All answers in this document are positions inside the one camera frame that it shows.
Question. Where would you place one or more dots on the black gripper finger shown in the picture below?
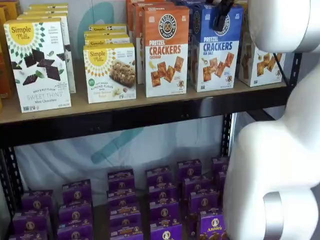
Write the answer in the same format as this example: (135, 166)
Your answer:
(222, 12)

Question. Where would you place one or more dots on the orange snack box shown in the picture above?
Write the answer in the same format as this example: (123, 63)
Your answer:
(12, 8)
(5, 50)

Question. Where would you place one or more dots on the purple Annie's snack box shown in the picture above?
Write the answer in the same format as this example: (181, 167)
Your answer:
(76, 192)
(164, 210)
(189, 168)
(159, 176)
(75, 232)
(221, 180)
(212, 226)
(124, 216)
(37, 200)
(75, 213)
(121, 180)
(31, 220)
(121, 198)
(166, 231)
(219, 165)
(197, 184)
(163, 192)
(126, 233)
(203, 201)
(28, 236)

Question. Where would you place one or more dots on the blue sea salt pretzel crackers box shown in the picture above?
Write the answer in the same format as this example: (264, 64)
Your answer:
(185, 3)
(217, 62)

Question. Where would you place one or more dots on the Simple Mills sweet thins box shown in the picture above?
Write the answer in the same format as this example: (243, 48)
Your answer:
(37, 67)
(68, 67)
(47, 6)
(45, 11)

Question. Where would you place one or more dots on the white cracker box right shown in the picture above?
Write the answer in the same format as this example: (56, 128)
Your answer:
(250, 65)

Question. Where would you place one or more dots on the wooden metal shelf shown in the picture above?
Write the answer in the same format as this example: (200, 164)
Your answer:
(125, 122)

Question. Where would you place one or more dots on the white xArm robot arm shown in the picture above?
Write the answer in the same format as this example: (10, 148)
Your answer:
(262, 162)

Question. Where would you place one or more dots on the brown wooden shelf board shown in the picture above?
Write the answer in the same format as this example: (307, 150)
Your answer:
(80, 105)

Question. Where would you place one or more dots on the orange cheddar pretzel crackers box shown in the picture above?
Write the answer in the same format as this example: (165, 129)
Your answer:
(137, 37)
(129, 17)
(165, 62)

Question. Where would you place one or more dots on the Simple Mills almond bars box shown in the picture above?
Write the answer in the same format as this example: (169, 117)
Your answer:
(105, 40)
(110, 75)
(107, 27)
(105, 33)

